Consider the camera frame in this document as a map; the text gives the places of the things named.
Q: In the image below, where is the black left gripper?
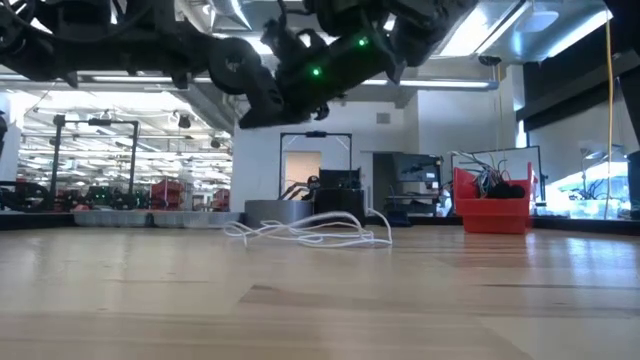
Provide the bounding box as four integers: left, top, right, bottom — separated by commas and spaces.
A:
139, 0, 226, 91

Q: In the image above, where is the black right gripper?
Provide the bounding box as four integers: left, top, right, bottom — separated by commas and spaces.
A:
238, 17, 402, 130

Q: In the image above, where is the black cord spool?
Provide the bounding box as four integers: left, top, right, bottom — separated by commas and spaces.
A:
208, 36, 262, 97

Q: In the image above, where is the white cord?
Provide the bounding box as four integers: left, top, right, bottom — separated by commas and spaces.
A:
223, 207, 394, 250

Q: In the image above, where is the grey tray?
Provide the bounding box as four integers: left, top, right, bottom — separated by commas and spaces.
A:
244, 199, 315, 229

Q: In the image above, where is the black box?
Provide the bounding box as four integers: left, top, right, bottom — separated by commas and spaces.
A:
313, 188, 367, 228

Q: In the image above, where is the red storage bin rack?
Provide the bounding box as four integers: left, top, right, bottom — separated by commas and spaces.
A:
148, 178, 187, 211

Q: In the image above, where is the black monitor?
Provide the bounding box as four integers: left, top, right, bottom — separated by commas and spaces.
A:
391, 152, 445, 185

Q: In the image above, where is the long ceiling light strip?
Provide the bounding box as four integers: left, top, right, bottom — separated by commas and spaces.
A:
0, 72, 501, 93

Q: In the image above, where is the grey open tool case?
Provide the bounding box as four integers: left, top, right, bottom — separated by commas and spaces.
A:
72, 208, 245, 230

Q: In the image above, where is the red plastic bin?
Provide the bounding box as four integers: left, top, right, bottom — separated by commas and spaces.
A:
452, 161, 536, 236

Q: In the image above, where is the white ceiling disc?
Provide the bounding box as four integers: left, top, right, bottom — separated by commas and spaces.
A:
513, 8, 561, 35

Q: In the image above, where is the black frame with camera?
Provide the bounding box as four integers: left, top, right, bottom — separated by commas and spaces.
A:
277, 130, 354, 201

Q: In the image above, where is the black gantry frame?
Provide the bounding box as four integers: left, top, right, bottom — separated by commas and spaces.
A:
48, 113, 141, 201

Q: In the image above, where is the multicoloured cable bundle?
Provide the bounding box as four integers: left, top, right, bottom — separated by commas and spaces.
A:
448, 149, 527, 200

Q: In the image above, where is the yellow cable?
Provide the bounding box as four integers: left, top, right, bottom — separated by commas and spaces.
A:
603, 9, 616, 221

